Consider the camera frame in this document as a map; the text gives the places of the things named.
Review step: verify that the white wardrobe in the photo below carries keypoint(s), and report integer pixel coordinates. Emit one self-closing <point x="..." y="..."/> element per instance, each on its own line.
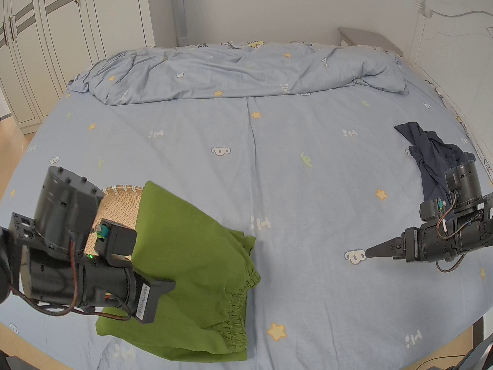
<point x="57" y="44"/>

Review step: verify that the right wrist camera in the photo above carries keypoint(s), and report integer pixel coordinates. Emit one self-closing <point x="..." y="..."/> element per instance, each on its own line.
<point x="429" y="210"/>

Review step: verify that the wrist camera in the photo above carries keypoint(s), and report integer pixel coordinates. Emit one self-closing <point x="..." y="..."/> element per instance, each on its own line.
<point x="429" y="210"/>
<point x="119" y="243"/>

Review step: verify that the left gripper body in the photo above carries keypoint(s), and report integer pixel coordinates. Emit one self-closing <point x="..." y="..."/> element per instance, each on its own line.
<point x="111" y="287"/>

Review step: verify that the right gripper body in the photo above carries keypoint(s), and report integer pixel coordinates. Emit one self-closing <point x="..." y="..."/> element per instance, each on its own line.
<point x="427" y="245"/>

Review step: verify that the dark blue garment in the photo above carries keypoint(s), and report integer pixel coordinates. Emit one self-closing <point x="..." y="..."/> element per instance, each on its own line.
<point x="431" y="156"/>

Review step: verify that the grey bedside table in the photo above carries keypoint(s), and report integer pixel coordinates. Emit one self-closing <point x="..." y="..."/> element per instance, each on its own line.
<point x="366" y="37"/>

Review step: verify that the green shorts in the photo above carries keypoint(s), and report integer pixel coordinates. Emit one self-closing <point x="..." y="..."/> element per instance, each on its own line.
<point x="192" y="253"/>

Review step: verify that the bed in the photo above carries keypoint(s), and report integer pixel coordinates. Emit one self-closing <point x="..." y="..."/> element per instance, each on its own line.
<point x="308" y="206"/>

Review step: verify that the pale blue quilt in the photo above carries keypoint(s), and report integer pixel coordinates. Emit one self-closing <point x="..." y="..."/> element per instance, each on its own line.
<point x="231" y="75"/>

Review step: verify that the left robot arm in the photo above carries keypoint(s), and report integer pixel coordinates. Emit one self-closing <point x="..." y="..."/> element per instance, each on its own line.
<point x="61" y="214"/>

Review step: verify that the round woven basket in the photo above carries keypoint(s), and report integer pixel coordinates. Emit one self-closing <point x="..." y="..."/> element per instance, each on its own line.
<point x="121" y="210"/>

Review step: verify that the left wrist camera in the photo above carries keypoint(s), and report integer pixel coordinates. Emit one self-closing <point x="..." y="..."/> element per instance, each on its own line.
<point x="119" y="243"/>

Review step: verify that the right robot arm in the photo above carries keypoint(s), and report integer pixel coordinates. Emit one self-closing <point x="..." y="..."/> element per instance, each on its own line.
<point x="468" y="191"/>

